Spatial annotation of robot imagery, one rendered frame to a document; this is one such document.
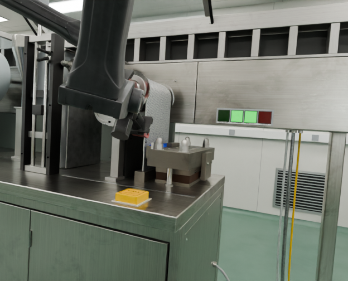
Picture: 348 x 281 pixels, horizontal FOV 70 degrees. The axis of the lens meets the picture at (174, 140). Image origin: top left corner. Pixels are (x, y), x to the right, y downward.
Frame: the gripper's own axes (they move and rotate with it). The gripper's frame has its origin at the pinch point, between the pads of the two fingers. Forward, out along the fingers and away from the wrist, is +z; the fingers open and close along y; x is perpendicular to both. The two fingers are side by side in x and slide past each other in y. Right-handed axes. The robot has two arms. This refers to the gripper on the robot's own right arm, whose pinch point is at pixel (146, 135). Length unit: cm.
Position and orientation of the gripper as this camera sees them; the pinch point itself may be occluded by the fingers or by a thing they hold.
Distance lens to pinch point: 98.7
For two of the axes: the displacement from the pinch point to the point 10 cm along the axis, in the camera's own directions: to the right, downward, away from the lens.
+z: 2.8, 4.7, 8.3
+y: 9.3, 0.8, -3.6
